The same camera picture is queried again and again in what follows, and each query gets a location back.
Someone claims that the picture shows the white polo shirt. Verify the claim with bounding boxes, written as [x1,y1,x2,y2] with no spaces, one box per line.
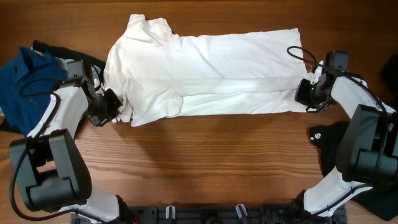
[104,14,315,127]

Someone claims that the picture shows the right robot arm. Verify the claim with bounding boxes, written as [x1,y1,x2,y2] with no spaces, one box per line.
[289,74,397,223]

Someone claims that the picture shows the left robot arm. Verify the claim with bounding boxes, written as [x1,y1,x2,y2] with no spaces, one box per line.
[9,83,137,223]

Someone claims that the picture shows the folded light denim jeans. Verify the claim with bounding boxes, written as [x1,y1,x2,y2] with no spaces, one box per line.
[30,40,105,91]

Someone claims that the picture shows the folded black garment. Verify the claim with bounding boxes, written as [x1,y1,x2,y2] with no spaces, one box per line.
[1,40,105,136]

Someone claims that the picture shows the folded blue shirt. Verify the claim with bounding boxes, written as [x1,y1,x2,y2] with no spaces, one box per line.
[1,47,67,136]

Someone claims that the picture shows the black garment pile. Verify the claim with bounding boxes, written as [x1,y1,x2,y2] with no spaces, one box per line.
[309,54,397,221]

